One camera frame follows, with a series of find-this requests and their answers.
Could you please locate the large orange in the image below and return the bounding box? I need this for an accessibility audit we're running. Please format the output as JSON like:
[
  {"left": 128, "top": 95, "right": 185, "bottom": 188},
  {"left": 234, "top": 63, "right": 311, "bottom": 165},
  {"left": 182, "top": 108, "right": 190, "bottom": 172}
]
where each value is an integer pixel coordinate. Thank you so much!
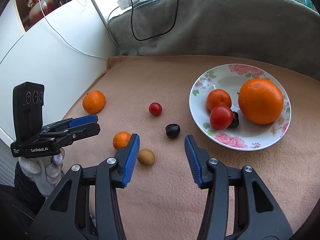
[
  {"left": 238, "top": 79, "right": 284, "bottom": 125},
  {"left": 82, "top": 90, "right": 106, "bottom": 114}
]

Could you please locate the small mandarin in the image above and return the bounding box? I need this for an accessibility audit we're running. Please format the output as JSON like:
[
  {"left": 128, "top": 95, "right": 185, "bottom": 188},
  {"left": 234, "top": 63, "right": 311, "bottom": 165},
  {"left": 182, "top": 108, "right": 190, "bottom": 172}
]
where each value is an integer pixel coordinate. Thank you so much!
[
  {"left": 206, "top": 89, "right": 232, "bottom": 112},
  {"left": 113, "top": 131, "right": 131, "bottom": 150}
]

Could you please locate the small brown kiwi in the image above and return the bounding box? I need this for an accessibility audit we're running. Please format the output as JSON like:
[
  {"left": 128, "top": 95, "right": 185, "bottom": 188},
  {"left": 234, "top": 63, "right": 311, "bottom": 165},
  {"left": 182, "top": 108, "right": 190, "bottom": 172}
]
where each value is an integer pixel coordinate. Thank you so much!
[{"left": 137, "top": 149, "right": 156, "bottom": 166}]

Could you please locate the small red cherry tomato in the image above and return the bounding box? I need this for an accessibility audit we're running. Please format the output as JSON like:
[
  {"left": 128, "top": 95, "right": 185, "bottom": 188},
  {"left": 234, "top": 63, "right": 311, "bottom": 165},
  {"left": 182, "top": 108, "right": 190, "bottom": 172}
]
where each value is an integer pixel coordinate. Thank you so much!
[{"left": 149, "top": 102, "right": 163, "bottom": 116}]

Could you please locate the dark plum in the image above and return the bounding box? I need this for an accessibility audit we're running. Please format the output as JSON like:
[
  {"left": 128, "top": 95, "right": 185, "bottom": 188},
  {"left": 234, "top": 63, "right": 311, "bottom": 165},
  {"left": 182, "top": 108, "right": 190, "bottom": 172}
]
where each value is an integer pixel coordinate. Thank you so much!
[
  {"left": 165, "top": 124, "right": 181, "bottom": 139},
  {"left": 228, "top": 111, "right": 239, "bottom": 128}
]

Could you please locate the left white gloved hand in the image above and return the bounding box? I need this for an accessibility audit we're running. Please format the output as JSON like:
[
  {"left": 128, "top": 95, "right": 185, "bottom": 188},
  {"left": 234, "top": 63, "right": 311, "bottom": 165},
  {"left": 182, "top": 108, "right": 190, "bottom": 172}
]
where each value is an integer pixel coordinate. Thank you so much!
[{"left": 18, "top": 148, "right": 65, "bottom": 198}]

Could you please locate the beige cloth mat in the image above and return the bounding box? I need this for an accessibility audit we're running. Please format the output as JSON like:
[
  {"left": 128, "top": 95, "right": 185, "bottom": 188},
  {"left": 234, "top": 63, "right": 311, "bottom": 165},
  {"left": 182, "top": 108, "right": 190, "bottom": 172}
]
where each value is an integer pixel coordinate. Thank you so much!
[{"left": 63, "top": 56, "right": 319, "bottom": 239}]

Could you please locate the dark plum in plate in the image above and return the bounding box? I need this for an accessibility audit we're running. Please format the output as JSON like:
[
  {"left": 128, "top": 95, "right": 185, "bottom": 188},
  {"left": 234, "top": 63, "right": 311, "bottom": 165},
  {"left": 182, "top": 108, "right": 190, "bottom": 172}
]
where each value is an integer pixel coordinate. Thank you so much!
[{"left": 228, "top": 111, "right": 239, "bottom": 128}]

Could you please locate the red tomato in plate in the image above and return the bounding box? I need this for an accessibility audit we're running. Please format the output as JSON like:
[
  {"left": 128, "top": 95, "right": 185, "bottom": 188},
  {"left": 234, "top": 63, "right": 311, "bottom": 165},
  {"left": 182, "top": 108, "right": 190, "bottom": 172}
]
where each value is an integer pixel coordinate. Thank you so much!
[{"left": 209, "top": 106, "right": 233, "bottom": 131}]

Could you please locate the large orange in plate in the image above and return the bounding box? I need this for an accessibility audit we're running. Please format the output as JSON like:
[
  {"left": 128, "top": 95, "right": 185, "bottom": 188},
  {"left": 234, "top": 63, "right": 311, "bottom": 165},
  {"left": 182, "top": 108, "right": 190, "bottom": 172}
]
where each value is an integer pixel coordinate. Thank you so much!
[{"left": 238, "top": 79, "right": 284, "bottom": 125}]

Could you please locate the small mandarin in plate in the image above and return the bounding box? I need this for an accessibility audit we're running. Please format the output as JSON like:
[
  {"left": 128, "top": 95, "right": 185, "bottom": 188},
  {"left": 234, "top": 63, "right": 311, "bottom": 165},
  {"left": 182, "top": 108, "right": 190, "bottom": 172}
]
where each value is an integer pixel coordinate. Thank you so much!
[{"left": 206, "top": 89, "right": 232, "bottom": 112}]

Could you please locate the floral white ceramic plate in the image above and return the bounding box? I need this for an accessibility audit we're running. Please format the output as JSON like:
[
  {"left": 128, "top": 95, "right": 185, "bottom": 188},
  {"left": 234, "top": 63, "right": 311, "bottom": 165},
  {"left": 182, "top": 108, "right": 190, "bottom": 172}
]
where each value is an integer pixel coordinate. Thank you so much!
[{"left": 189, "top": 63, "right": 292, "bottom": 152}]

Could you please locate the white power strip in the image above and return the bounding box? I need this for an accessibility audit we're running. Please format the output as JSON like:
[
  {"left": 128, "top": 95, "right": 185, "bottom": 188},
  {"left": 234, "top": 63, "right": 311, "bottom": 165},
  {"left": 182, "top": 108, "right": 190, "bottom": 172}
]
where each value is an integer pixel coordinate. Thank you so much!
[{"left": 117, "top": 0, "right": 146, "bottom": 10}]

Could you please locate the grey blanket covered backrest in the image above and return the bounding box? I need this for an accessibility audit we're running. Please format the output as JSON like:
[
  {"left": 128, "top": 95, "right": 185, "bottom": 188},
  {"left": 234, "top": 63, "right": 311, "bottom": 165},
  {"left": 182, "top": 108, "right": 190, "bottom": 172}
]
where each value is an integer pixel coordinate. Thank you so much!
[{"left": 107, "top": 0, "right": 319, "bottom": 79}]

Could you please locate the white cable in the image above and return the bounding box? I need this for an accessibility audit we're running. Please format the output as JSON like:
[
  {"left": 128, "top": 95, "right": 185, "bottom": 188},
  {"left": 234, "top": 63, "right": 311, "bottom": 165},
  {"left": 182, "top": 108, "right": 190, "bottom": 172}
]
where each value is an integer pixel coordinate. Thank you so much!
[{"left": 31, "top": 0, "right": 109, "bottom": 61}]

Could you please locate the black cable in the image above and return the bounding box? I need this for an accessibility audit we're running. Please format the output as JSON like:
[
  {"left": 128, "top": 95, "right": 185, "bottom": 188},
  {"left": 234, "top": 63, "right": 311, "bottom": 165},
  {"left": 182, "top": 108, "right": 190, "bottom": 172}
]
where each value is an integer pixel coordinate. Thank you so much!
[{"left": 127, "top": 0, "right": 186, "bottom": 42}]

